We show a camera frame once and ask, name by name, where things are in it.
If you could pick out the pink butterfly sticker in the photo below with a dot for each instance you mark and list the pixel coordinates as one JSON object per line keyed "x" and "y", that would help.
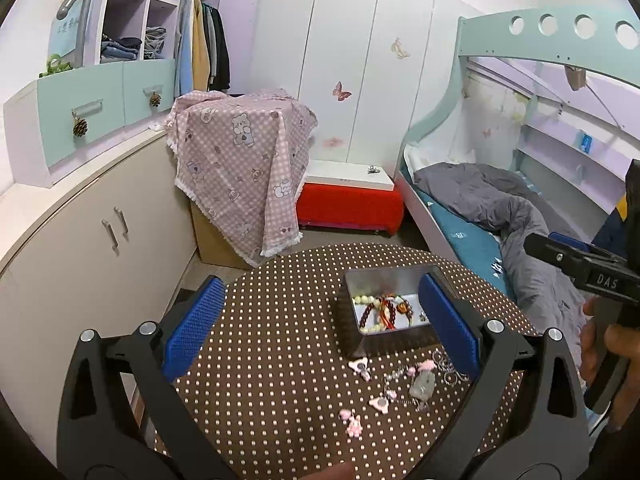
{"x": 341, "y": 91}

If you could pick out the folded grey clothes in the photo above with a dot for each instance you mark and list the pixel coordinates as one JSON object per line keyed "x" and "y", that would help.
{"x": 155, "y": 40}

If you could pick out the hanging light blue garment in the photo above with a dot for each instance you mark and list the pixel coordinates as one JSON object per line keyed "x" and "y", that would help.
{"x": 185, "y": 55}

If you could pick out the pale jade pendant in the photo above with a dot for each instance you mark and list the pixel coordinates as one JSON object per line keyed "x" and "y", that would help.
{"x": 422, "y": 387}

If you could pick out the pine cone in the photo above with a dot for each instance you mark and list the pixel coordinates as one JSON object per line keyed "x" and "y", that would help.
{"x": 155, "y": 100}
{"x": 80, "y": 126}

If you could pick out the brown dotted tablecloth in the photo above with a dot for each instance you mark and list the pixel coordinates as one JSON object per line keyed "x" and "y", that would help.
{"x": 280, "y": 360}

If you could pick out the folded blue clothes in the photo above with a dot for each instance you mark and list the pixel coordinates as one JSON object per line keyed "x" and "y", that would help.
{"x": 120, "y": 49}

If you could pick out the pink checked bear cloth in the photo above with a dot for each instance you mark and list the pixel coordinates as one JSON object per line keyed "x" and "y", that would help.
{"x": 240, "y": 170}

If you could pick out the teal drawer unit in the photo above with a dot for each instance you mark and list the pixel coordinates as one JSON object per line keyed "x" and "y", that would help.
{"x": 115, "y": 90}

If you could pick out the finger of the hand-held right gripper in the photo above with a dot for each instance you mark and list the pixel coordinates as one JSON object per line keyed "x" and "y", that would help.
{"x": 545, "y": 251}
{"x": 565, "y": 238}

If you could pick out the brown hanging tag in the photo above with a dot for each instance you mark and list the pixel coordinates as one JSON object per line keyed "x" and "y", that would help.
{"x": 575, "y": 77}

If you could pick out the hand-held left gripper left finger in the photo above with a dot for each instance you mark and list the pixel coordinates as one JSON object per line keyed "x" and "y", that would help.
{"x": 195, "y": 327}

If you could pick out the metal tin box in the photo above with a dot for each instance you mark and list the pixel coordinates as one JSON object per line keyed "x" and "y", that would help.
{"x": 350, "y": 322}

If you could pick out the hanging dark garment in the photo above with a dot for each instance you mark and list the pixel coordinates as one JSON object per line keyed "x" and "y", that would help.
{"x": 218, "y": 50}

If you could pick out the red storage bench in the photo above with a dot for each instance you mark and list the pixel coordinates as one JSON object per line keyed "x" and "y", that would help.
{"x": 350, "y": 207}

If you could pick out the teal bed sheet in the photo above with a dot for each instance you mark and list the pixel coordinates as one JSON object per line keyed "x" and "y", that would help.
{"x": 465, "y": 240}

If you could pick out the white wardrobe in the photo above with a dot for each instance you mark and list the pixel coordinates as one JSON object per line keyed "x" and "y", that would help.
{"x": 350, "y": 35}

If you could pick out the small blue box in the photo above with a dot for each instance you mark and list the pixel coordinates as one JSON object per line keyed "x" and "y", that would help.
{"x": 585, "y": 141}

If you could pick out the cardboard box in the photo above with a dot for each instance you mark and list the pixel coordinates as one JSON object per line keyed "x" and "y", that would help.
{"x": 210, "y": 240}

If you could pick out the white low cabinet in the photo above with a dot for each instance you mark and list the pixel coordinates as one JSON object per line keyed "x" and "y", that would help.
{"x": 75, "y": 260}

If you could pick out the pink flower sticker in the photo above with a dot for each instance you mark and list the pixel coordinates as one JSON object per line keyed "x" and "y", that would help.
{"x": 332, "y": 142}

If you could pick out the pink triangular charm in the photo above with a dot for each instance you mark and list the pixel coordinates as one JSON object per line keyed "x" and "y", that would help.
{"x": 380, "y": 403}
{"x": 359, "y": 366}

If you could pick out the teal bunk bed frame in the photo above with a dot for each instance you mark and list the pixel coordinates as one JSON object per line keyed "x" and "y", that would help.
{"x": 500, "y": 40}

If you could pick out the grey duvet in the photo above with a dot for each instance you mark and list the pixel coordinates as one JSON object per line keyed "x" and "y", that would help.
{"x": 475, "y": 195}

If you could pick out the white board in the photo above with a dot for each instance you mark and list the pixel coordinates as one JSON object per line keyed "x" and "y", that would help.
{"x": 345, "y": 175}

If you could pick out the white cubby shelf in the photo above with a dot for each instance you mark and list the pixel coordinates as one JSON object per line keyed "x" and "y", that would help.
{"x": 120, "y": 5}

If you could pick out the pale butterfly sticker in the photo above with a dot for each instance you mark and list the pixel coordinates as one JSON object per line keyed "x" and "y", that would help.
{"x": 399, "y": 47}

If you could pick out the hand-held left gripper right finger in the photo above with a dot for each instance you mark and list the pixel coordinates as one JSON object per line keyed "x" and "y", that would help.
{"x": 447, "y": 327}

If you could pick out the pink bear charm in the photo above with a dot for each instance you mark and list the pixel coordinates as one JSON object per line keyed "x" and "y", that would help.
{"x": 353, "y": 424}

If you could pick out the person's right hand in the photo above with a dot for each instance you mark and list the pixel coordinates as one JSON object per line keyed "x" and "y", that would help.
{"x": 589, "y": 345}

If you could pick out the hanging yellow garment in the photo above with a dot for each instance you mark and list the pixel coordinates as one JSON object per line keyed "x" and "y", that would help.
{"x": 200, "y": 55}

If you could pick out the small metal clip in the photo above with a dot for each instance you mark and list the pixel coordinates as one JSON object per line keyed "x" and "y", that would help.
{"x": 373, "y": 170}

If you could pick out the white pillow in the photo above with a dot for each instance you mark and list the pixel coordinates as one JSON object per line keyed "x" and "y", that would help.
{"x": 420, "y": 157}

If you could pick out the navy and yellow jacket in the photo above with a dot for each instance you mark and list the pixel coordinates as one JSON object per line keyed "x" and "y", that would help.
{"x": 617, "y": 220}

